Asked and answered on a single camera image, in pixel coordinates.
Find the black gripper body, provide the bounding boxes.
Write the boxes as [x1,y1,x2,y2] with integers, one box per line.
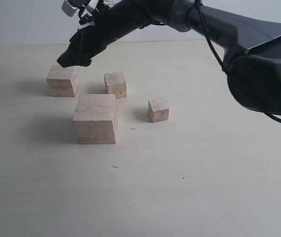
[69,0,155,59]

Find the second largest wooden cube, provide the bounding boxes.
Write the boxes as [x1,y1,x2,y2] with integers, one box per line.
[46,65,79,97]

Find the medium small wooden cube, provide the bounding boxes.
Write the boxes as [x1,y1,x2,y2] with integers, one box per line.
[104,71,127,99]

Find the smallest wooden cube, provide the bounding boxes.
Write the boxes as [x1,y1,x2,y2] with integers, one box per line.
[148,98,169,123]

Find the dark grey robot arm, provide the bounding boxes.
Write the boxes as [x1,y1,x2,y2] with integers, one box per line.
[57,0,281,116]

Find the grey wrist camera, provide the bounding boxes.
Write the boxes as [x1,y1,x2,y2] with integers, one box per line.
[61,0,114,26]

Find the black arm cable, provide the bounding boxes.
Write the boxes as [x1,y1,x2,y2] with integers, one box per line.
[194,0,281,130]

